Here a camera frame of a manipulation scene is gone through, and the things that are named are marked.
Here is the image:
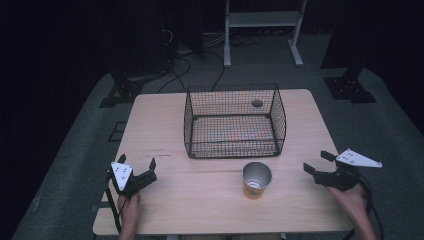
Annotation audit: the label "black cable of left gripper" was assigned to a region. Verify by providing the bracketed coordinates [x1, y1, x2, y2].
[104, 173, 129, 234]

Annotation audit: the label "black wire basket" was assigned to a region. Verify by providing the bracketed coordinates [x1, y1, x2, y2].
[183, 83, 288, 160]

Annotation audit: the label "black floor cables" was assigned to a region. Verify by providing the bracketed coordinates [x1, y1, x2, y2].
[156, 29, 264, 94]

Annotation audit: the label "orange paper cup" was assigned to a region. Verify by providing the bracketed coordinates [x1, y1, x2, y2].
[241, 161, 273, 201]

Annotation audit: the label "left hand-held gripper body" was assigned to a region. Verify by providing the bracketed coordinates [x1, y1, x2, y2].
[106, 161, 158, 197]

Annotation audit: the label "person's left hand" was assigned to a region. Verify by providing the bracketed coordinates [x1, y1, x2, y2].
[116, 192, 142, 234]

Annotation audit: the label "person's right hand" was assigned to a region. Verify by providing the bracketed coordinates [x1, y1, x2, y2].
[325, 182, 368, 221]

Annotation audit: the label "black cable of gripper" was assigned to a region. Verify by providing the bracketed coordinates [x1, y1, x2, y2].
[104, 173, 129, 234]
[343, 174, 385, 240]

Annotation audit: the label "white metal table frame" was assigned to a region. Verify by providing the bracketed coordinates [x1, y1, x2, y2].
[223, 0, 308, 69]

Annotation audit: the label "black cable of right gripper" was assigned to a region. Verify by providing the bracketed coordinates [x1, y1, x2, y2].
[343, 174, 385, 240]

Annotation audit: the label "black stand base plate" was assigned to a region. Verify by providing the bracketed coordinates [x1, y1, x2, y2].
[323, 64, 378, 104]
[98, 71, 168, 109]

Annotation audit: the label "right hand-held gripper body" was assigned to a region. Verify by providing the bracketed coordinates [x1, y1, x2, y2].
[313, 148, 383, 192]

